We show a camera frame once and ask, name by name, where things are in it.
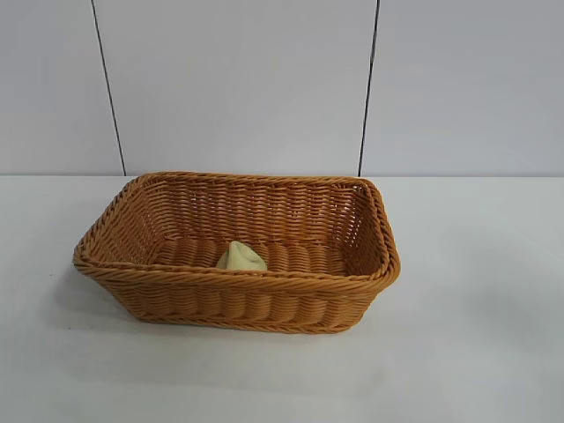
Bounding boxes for pale yellow egg yolk pastry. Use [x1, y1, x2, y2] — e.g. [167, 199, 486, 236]
[215, 240, 269, 271]

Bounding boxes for tan woven wicker basket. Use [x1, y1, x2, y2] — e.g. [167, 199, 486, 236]
[72, 170, 402, 331]

